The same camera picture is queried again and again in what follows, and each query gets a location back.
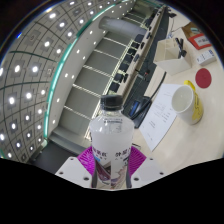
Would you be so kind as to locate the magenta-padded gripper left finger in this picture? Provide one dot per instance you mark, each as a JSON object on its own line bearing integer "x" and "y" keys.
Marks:
{"x": 75, "y": 170}

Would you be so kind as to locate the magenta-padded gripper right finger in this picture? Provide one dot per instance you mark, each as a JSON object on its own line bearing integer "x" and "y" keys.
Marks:
{"x": 145, "y": 170}

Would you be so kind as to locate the clear plastic drink bottle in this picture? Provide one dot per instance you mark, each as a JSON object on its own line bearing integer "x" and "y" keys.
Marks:
{"x": 111, "y": 140}

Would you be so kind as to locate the white printed paper sheet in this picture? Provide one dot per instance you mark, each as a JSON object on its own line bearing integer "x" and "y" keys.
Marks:
{"x": 160, "y": 120}

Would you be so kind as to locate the white and yellow mug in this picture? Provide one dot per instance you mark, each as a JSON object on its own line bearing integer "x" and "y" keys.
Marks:
{"x": 186, "y": 103}

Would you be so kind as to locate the long curved conference desk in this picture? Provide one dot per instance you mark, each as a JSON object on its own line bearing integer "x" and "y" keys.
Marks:
{"x": 150, "y": 63}

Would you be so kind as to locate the group of ceiling lights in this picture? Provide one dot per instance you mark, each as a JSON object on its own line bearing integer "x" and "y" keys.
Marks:
{"x": 35, "y": 69}

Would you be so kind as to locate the flat round red coaster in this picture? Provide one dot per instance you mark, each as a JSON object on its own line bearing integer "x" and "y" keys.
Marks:
{"x": 203, "y": 78}

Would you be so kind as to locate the row of black office chairs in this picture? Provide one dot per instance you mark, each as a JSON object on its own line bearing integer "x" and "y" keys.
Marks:
{"x": 128, "y": 58}

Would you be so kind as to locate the white remote control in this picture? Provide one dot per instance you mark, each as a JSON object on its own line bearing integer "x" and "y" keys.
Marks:
{"x": 206, "y": 56}

